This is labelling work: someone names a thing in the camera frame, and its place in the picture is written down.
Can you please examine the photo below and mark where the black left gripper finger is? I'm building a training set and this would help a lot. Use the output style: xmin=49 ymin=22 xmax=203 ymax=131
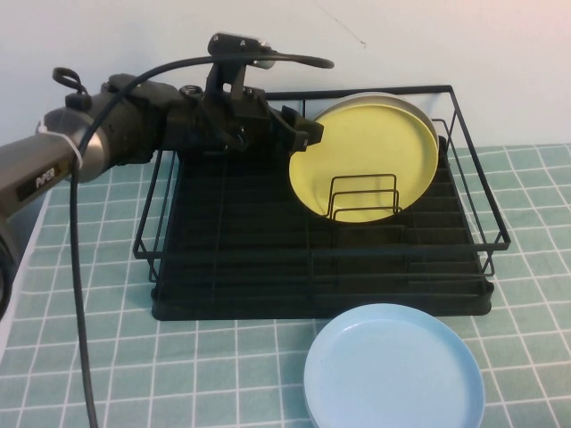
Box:
xmin=280 ymin=104 xmax=326 ymax=147
xmin=270 ymin=113 xmax=310 ymax=156

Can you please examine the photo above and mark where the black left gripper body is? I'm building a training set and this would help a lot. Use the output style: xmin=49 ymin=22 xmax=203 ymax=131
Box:
xmin=165 ymin=83 xmax=287 ymax=153

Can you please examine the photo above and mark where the yellow round plate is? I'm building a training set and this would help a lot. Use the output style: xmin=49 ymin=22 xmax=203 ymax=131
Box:
xmin=288 ymin=103 xmax=440 ymax=225

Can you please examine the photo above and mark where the grey round plate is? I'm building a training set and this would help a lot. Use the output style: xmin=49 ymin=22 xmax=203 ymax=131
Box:
xmin=332 ymin=91 xmax=442 ymax=149

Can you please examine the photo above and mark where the light blue round plate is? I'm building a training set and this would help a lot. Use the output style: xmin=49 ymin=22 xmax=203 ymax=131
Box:
xmin=305 ymin=388 xmax=329 ymax=428
xmin=303 ymin=302 xmax=485 ymax=428

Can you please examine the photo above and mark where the white zip tie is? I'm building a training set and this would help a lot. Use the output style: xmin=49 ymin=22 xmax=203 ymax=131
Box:
xmin=37 ymin=119 xmax=85 ymax=171

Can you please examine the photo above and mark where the black plastic drain tray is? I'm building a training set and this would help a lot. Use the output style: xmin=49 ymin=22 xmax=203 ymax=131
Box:
xmin=151 ymin=133 xmax=496 ymax=321

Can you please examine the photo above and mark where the green checked tablecloth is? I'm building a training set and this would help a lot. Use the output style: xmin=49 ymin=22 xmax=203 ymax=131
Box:
xmin=0 ymin=141 xmax=571 ymax=428

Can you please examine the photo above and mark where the black wire dish rack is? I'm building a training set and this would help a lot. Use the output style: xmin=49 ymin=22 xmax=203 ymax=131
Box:
xmin=133 ymin=84 xmax=511 ymax=287

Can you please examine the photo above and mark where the black camera cable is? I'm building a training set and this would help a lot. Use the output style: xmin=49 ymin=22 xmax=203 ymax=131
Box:
xmin=68 ymin=51 xmax=336 ymax=428

